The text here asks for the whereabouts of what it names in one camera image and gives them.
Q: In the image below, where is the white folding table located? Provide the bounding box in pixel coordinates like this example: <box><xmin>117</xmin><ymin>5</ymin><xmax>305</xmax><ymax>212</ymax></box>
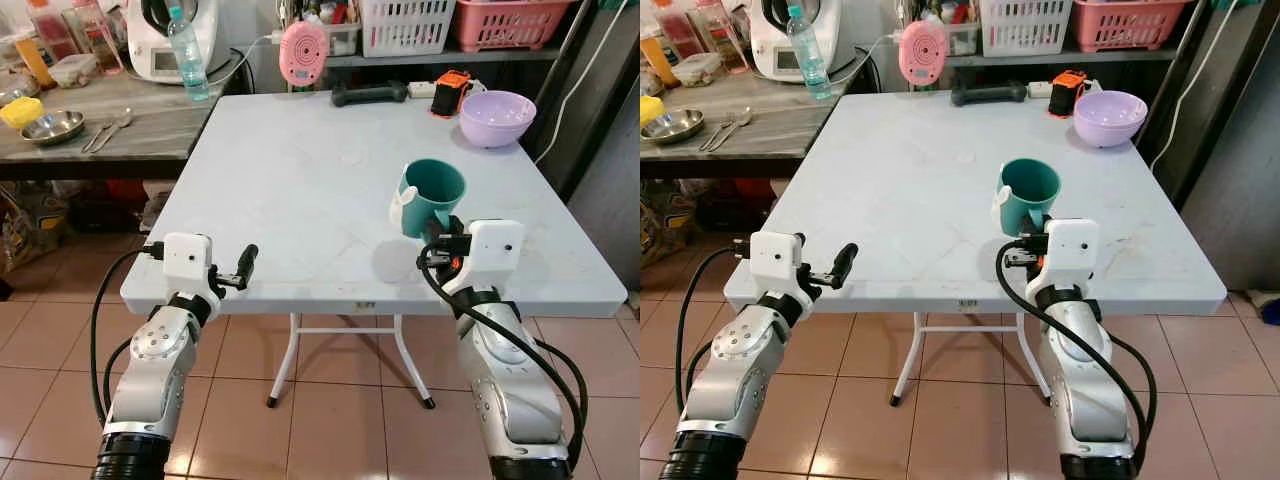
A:
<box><xmin>722</xmin><ymin>88</ymin><xmax>1229</xmax><ymax>409</ymax></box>
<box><xmin>119</xmin><ymin>88</ymin><xmax>630</xmax><ymax>411</ymax></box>

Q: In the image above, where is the purple plastic bowl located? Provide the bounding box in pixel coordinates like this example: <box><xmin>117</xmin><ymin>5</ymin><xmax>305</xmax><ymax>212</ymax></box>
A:
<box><xmin>458</xmin><ymin>90</ymin><xmax>538</xmax><ymax>150</ymax></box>
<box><xmin>1072</xmin><ymin>90</ymin><xmax>1149</xmax><ymax>149</ymax></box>

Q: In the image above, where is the orange and black device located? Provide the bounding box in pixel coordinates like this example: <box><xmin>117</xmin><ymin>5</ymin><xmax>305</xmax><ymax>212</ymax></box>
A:
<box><xmin>430</xmin><ymin>69</ymin><xmax>474</xmax><ymax>120</ymax></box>
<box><xmin>1047</xmin><ymin>69</ymin><xmax>1091</xmax><ymax>119</ymax></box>

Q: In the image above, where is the steel spoon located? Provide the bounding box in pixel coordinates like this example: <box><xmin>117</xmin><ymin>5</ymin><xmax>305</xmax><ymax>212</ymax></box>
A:
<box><xmin>712</xmin><ymin>107</ymin><xmax>754</xmax><ymax>153</ymax></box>
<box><xmin>92</xmin><ymin>107</ymin><xmax>135</xmax><ymax>154</ymax></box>

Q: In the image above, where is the white plastic basket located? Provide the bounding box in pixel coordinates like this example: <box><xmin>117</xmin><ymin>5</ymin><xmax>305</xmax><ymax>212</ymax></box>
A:
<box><xmin>357</xmin><ymin>0</ymin><xmax>458</xmax><ymax>59</ymax></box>
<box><xmin>978</xmin><ymin>0</ymin><xmax>1076</xmax><ymax>58</ymax></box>

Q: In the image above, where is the clear water bottle blue cap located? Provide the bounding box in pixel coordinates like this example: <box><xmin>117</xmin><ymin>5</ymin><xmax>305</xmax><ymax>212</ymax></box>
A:
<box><xmin>165</xmin><ymin>4</ymin><xmax>213</xmax><ymax>103</ymax></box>
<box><xmin>785</xmin><ymin>4</ymin><xmax>833</xmax><ymax>101</ymax></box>

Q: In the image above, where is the pink plastic basket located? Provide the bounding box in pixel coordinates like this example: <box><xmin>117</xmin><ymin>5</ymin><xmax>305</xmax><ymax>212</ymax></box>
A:
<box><xmin>1072</xmin><ymin>0</ymin><xmax>1196</xmax><ymax>53</ymax></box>
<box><xmin>452</xmin><ymin>0</ymin><xmax>578</xmax><ymax>54</ymax></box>

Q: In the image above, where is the pink round gadget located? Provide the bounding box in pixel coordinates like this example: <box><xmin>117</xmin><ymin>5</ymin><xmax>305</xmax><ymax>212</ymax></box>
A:
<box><xmin>897</xmin><ymin>19</ymin><xmax>950</xmax><ymax>88</ymax></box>
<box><xmin>278</xmin><ymin>19</ymin><xmax>332</xmax><ymax>92</ymax></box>

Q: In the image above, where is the shallow steel plate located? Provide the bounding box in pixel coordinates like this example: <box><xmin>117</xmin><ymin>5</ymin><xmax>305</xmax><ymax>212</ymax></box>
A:
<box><xmin>20</xmin><ymin>110</ymin><xmax>87</xmax><ymax>148</ymax></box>
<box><xmin>641</xmin><ymin>108</ymin><xmax>706</xmax><ymax>146</ymax></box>

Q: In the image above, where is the white kitchen food processor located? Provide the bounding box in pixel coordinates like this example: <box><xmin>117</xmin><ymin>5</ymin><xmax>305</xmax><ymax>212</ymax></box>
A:
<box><xmin>748</xmin><ymin>0</ymin><xmax>841</xmax><ymax>83</ymax></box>
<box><xmin>126</xmin><ymin>0</ymin><xmax>223</xmax><ymax>85</ymax></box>

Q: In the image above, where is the glass food container with lid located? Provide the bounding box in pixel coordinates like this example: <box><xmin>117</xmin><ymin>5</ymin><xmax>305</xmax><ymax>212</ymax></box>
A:
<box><xmin>47</xmin><ymin>53</ymin><xmax>102</xmax><ymax>90</ymax></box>
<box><xmin>671</xmin><ymin>52</ymin><xmax>723</xmax><ymax>88</ymax></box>

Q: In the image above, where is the pink drinking bottle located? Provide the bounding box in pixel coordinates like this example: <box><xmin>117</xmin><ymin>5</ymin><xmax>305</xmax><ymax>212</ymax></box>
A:
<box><xmin>695</xmin><ymin>0</ymin><xmax>746</xmax><ymax>73</ymax></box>
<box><xmin>72</xmin><ymin>0</ymin><xmax>126</xmax><ymax>76</ymax></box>

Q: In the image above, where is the jar with red contents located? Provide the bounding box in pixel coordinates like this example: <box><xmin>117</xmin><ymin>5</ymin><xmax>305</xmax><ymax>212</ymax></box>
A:
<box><xmin>27</xmin><ymin>0</ymin><xmax>79</xmax><ymax>61</ymax></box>
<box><xmin>655</xmin><ymin>0</ymin><xmax>704</xmax><ymax>59</ymax></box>

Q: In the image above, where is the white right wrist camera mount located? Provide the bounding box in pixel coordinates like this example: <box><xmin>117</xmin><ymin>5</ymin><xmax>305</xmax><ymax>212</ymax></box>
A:
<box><xmin>1035</xmin><ymin>218</ymin><xmax>1101</xmax><ymax>291</ymax></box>
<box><xmin>455</xmin><ymin>219</ymin><xmax>527</xmax><ymax>294</ymax></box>

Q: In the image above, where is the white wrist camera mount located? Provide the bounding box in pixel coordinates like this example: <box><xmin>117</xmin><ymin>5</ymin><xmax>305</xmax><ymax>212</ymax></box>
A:
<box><xmin>1035</xmin><ymin>218</ymin><xmax>1101</xmax><ymax>291</ymax></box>
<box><xmin>160</xmin><ymin>233</ymin><xmax>218</xmax><ymax>299</ymax></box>
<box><xmin>748</xmin><ymin>231</ymin><xmax>807</xmax><ymax>299</ymax></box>
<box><xmin>455</xmin><ymin>219</ymin><xmax>527</xmax><ymax>294</ymax></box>

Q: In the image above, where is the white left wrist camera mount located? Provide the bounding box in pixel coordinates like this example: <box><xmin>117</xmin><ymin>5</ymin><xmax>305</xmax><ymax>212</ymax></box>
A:
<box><xmin>748</xmin><ymin>231</ymin><xmax>807</xmax><ymax>299</ymax></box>
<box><xmin>160</xmin><ymin>233</ymin><xmax>218</xmax><ymax>299</ymax></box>

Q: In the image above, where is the black cylindrical handle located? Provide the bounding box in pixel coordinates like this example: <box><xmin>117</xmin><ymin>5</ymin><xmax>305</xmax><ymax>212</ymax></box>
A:
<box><xmin>331</xmin><ymin>80</ymin><xmax>410</xmax><ymax>109</ymax></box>
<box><xmin>950</xmin><ymin>80</ymin><xmax>1029</xmax><ymax>108</ymax></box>

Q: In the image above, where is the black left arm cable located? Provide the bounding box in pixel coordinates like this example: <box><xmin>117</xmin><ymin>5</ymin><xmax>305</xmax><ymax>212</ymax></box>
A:
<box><xmin>90</xmin><ymin>245</ymin><xmax>166</xmax><ymax>426</ymax></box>
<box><xmin>675</xmin><ymin>243</ymin><xmax>753</xmax><ymax>416</ymax></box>

